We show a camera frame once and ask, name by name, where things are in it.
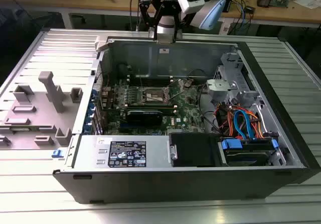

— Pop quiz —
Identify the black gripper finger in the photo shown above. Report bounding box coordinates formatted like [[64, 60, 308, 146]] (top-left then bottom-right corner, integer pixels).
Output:
[[139, 0, 162, 43], [172, 9, 188, 44]]

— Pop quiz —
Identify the black RAM slot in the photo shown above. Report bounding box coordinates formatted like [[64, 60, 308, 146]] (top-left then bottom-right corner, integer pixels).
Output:
[[126, 101, 176, 105], [127, 74, 174, 78], [127, 79, 174, 83], [127, 82, 174, 86], [127, 77, 174, 81]]

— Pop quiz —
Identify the CPU socket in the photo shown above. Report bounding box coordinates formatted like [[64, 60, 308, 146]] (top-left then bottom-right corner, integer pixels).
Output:
[[142, 87, 168, 104]]

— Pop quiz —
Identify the black drive bay cover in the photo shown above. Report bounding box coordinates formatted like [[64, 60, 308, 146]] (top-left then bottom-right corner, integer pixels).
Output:
[[168, 132, 223, 167]]

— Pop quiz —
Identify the wooden desk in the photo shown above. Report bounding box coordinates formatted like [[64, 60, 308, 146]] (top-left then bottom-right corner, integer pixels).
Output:
[[0, 0, 321, 29]]

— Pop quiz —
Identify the green motherboard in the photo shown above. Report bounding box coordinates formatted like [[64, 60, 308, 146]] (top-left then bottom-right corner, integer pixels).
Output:
[[100, 77, 209, 137]]

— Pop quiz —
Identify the black graphics card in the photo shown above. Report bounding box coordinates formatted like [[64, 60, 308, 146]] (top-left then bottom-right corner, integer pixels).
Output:
[[124, 109, 163, 127]]

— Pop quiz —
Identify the hard disk in blue carrier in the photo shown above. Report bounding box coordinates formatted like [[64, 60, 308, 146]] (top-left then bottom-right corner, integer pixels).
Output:
[[220, 138, 279, 167]]

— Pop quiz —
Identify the white paper sheet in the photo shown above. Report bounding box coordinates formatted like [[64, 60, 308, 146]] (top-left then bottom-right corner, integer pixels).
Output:
[[292, 0, 321, 10]]

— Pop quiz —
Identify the grey parts rack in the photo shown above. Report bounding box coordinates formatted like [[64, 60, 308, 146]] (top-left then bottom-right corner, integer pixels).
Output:
[[0, 70, 83, 152]]

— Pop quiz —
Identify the silver power supply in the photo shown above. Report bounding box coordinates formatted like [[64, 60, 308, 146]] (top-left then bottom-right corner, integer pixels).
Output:
[[72, 135, 172, 169]]

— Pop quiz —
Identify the black and grey PC case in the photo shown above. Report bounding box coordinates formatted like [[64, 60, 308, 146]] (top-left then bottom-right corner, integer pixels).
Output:
[[52, 29, 321, 205]]

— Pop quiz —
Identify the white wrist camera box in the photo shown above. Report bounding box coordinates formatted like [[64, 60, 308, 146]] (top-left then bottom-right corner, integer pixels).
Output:
[[177, 0, 206, 16]]

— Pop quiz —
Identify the silver metal bracket box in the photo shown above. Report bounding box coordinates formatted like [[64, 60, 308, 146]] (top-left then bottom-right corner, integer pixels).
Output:
[[206, 79, 238, 99]]

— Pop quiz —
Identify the thick black wire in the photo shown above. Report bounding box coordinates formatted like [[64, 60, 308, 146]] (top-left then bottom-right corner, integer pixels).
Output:
[[197, 69, 219, 134]]

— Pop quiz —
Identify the orange wire bundle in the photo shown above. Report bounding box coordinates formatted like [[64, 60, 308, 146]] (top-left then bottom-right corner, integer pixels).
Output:
[[217, 104, 266, 141]]

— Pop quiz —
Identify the blue data wire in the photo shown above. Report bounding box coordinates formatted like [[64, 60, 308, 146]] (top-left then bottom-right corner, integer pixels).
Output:
[[233, 109, 254, 141]]

